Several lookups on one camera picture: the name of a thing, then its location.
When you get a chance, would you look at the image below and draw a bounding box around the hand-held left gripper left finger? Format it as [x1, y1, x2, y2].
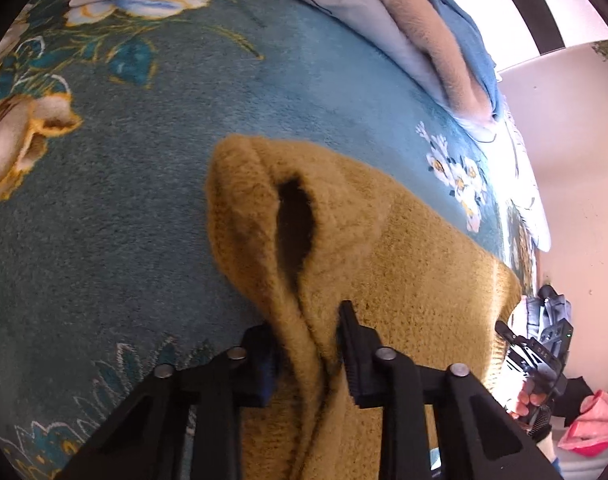
[58, 324, 281, 480]

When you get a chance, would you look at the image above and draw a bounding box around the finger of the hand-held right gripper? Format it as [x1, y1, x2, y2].
[495, 321, 537, 363]

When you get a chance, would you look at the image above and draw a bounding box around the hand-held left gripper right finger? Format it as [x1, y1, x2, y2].
[336, 300, 561, 480]

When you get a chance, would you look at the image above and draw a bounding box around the mustard knit sweater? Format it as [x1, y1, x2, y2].
[204, 134, 526, 480]

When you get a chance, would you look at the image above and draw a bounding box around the person's right hand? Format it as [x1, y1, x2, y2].
[513, 381, 553, 420]

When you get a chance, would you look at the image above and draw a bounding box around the dark cloth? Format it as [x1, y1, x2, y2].
[552, 376, 602, 418]

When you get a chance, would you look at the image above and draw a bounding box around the pink cloth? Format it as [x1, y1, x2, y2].
[557, 391, 608, 458]

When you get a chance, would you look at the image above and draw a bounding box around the blue garment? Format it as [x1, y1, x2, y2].
[398, 0, 505, 122]

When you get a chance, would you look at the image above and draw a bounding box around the beige fluffy garment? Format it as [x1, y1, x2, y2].
[363, 0, 496, 127]

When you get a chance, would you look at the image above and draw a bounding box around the white wardrobe with black stripe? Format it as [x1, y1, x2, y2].
[399, 0, 608, 75]

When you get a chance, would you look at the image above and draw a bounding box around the grey-blue floral duvet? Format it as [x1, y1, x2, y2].
[219, 0, 553, 253]

